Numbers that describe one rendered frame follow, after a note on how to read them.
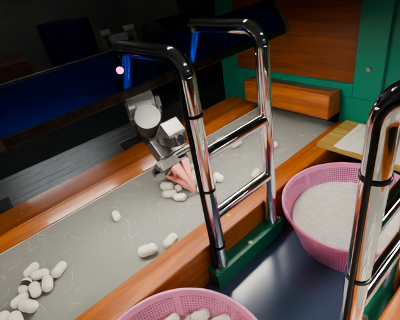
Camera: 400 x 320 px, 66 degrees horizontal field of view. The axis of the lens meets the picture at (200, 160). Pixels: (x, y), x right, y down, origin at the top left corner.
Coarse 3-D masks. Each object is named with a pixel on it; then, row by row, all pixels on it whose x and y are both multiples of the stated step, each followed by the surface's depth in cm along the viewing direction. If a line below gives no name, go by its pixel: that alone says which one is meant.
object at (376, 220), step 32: (384, 96) 22; (384, 128) 22; (384, 160) 24; (384, 192) 25; (352, 224) 29; (384, 224) 30; (352, 256) 30; (384, 256) 40; (352, 288) 32; (384, 288) 50
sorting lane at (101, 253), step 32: (224, 128) 101; (288, 128) 94; (320, 128) 91; (224, 160) 85; (256, 160) 82; (128, 192) 79; (160, 192) 77; (224, 192) 73; (64, 224) 73; (96, 224) 71; (128, 224) 69; (160, 224) 68; (192, 224) 66; (0, 256) 67; (32, 256) 66; (64, 256) 64; (96, 256) 63; (128, 256) 61; (0, 288) 60; (64, 288) 57; (96, 288) 56
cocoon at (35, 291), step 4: (32, 284) 57; (36, 284) 57; (32, 288) 56; (36, 288) 56; (40, 288) 56; (32, 292) 55; (36, 292) 56; (40, 292) 56; (32, 296) 55; (36, 296) 56
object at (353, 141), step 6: (360, 126) 81; (354, 132) 79; (360, 132) 78; (342, 138) 77; (348, 138) 77; (354, 138) 76; (360, 138) 76; (336, 144) 76; (342, 144) 75; (348, 144) 75; (354, 144) 74; (360, 144) 74; (348, 150) 73; (354, 150) 72; (360, 150) 72; (396, 156) 68; (396, 162) 66
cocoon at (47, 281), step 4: (44, 276) 58; (48, 276) 58; (44, 280) 57; (48, 280) 57; (52, 280) 58; (44, 284) 56; (48, 284) 56; (52, 284) 57; (44, 288) 56; (48, 288) 56; (52, 288) 57
